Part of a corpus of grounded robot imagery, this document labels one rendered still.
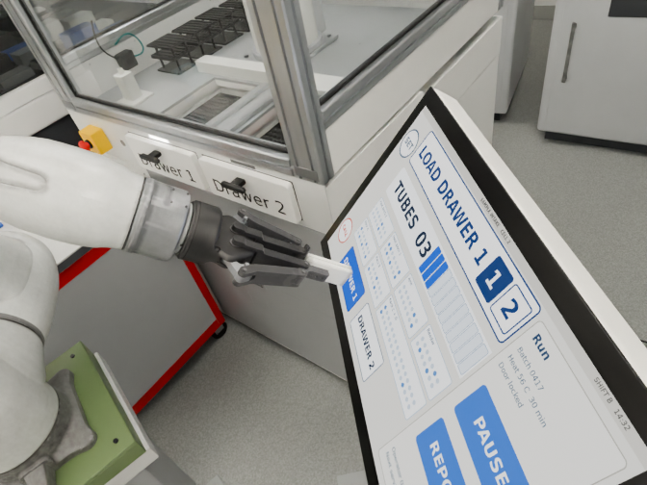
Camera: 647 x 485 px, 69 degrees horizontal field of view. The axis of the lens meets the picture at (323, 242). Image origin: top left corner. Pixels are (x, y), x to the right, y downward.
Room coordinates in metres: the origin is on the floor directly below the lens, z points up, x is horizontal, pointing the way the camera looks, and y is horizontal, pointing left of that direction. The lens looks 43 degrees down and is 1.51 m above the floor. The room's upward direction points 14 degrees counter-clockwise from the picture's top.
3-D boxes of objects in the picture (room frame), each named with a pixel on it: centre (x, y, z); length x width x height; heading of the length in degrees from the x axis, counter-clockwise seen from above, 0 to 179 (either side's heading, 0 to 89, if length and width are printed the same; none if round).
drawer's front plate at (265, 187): (0.92, 0.14, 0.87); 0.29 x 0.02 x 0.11; 44
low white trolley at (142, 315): (1.23, 0.86, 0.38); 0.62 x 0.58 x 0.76; 44
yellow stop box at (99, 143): (1.37, 0.60, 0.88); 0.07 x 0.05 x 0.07; 44
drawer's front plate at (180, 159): (1.15, 0.36, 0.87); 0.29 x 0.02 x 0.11; 44
